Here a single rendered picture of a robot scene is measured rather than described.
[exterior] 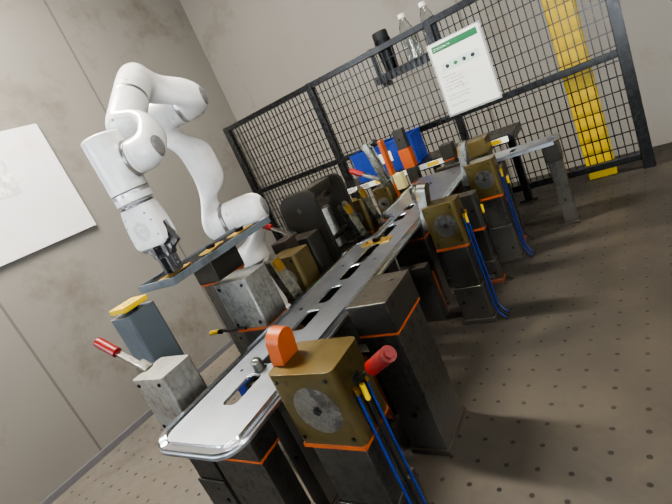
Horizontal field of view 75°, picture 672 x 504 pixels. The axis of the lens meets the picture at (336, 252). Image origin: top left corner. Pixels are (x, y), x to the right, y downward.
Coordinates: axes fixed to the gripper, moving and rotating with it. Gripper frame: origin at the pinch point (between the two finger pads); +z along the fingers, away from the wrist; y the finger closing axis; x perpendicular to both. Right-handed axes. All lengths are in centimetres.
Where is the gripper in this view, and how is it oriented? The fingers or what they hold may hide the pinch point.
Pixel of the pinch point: (170, 263)
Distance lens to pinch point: 110.5
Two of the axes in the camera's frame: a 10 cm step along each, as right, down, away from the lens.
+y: 8.5, -2.4, -4.8
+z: 4.0, 8.8, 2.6
